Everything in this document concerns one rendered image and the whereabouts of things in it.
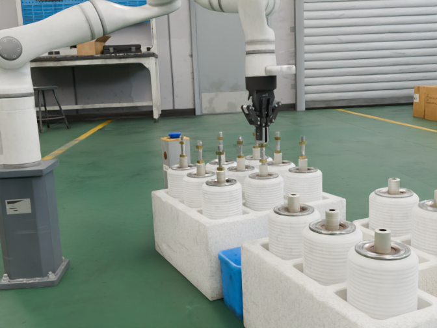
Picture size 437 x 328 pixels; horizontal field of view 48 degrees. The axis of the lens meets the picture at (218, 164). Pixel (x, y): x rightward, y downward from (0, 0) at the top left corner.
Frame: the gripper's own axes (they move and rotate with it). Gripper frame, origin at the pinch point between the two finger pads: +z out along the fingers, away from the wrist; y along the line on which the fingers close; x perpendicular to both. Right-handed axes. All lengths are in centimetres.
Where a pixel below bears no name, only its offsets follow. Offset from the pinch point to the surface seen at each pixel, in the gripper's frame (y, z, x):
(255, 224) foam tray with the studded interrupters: 9.3, 19.4, 5.0
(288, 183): -6.7, 13.3, 2.6
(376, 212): 3.0, 13.4, 31.5
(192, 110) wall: -323, 32, -380
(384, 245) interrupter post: 30, 9, 46
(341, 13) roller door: -460, -79, -250
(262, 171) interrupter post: 1.0, 8.9, 0.5
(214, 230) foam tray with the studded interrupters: 19.3, 18.8, 1.4
